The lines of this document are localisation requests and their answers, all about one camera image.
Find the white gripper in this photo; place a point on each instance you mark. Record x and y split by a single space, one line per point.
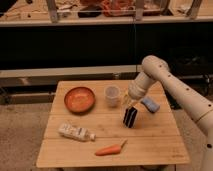
131 98

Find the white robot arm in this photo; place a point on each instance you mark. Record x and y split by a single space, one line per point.
199 108

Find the blue sponge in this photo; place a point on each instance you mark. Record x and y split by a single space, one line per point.
151 106

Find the clear plastic cup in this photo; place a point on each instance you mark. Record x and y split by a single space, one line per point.
112 95

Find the wooden slatted table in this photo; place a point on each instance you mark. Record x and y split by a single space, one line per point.
154 139

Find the orange round bowl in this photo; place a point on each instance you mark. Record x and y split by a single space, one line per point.
79 99

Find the orange carrot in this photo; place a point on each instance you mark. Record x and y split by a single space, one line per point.
111 150

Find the white plastic bottle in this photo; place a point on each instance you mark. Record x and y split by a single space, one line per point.
76 133

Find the red cloth on shelf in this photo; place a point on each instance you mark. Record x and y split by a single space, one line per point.
115 8

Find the wooden shelf bench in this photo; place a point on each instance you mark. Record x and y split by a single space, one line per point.
15 13

